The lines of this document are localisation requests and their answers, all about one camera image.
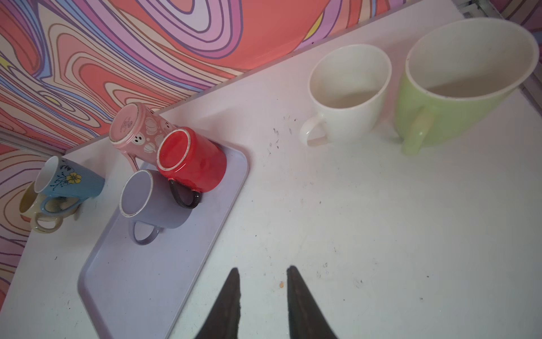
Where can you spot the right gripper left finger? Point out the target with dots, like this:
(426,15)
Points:
(223,319)

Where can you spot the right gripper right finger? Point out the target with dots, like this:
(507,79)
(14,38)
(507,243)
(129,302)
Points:
(305,317)

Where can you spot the purple grey mug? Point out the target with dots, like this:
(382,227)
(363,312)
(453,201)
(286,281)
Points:
(146,198)

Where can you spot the blue textured mug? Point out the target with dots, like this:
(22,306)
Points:
(62,178)

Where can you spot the beige speckled mug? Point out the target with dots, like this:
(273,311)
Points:
(36,212)

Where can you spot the white mug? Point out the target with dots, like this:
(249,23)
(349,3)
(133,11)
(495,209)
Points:
(348,88)

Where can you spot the light green mug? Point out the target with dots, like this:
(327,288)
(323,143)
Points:
(456,75)

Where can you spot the red mug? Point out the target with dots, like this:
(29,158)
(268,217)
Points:
(192,164)

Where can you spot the pink mug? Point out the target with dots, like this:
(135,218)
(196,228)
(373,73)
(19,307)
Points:
(138,132)

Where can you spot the lilac plastic tray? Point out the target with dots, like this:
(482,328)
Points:
(133,291)

